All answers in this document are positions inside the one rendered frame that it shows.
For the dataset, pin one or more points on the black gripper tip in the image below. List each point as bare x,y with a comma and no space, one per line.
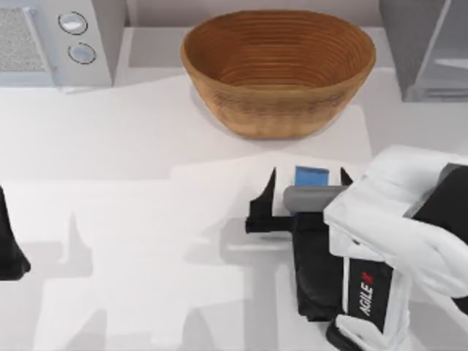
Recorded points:
11,248

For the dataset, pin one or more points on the blue block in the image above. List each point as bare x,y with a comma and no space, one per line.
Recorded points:
311,176

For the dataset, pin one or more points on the brown woven basket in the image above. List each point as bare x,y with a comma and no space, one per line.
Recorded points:
278,98

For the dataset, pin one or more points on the round microwave knob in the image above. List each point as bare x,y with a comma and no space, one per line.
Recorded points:
82,53
72,22

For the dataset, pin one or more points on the pale microwave oven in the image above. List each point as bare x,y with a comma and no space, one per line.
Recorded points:
106,40

